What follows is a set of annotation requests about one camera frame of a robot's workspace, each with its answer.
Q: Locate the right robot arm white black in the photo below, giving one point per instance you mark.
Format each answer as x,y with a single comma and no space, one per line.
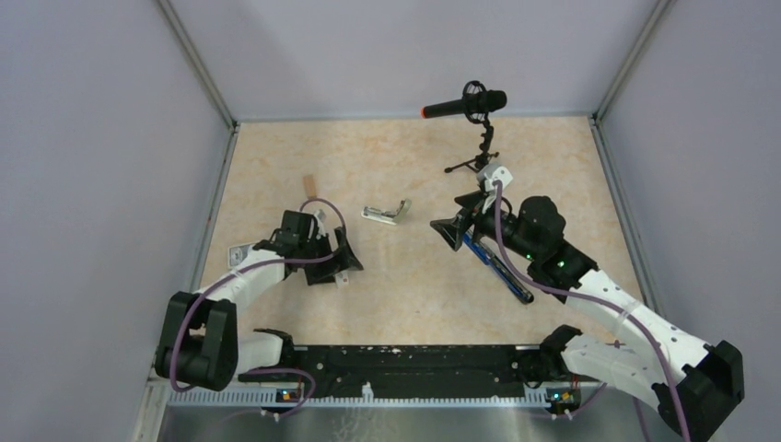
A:
693,385

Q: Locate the blue stapler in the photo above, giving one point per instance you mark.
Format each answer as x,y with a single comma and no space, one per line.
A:
488,258

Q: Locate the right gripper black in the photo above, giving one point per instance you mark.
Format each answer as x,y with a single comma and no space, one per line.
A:
452,229

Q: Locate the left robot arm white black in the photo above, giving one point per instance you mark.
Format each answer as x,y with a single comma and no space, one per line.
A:
199,346

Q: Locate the black microphone orange tip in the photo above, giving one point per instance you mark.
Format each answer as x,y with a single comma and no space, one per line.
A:
463,105

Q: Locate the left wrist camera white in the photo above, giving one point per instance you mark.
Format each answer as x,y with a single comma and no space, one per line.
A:
320,217

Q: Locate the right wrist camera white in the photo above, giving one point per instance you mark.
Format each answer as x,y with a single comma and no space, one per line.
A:
487,176

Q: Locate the small white staple box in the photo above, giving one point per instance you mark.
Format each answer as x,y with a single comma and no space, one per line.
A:
341,279

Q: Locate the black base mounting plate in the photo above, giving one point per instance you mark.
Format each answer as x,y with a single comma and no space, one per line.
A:
418,371

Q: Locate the small brown staple box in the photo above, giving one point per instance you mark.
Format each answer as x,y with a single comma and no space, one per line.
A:
310,186

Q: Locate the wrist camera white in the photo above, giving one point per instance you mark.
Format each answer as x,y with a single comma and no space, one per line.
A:
320,217
487,176

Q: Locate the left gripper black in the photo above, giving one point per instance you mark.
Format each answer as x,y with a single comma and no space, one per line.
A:
321,274

